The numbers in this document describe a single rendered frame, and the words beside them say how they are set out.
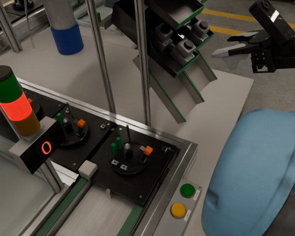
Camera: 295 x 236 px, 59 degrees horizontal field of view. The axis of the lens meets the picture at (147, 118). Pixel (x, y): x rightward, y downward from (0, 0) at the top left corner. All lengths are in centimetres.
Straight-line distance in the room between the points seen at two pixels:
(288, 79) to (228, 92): 174
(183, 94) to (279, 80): 204
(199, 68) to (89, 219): 71
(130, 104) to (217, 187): 106
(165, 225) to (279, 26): 57
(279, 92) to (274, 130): 262
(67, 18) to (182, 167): 105
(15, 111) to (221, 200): 48
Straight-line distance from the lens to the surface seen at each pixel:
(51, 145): 68
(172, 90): 97
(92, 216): 87
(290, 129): 19
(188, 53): 83
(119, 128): 98
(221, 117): 118
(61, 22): 157
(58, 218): 86
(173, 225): 78
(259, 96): 269
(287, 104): 270
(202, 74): 112
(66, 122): 95
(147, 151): 77
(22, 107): 58
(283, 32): 67
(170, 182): 85
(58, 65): 158
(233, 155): 18
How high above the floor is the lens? 169
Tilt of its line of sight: 46 degrees down
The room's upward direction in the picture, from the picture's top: 4 degrees counter-clockwise
